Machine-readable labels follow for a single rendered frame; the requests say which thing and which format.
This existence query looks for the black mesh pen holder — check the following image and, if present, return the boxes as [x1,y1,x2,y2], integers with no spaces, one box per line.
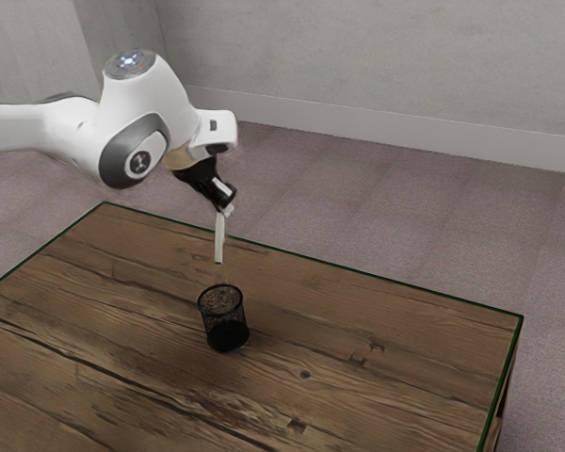
[197,283,251,353]

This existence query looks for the white pen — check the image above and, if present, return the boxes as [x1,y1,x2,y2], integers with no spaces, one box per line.
[213,202,236,266]

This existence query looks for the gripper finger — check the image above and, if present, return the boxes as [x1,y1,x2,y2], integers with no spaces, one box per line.
[202,176,238,212]

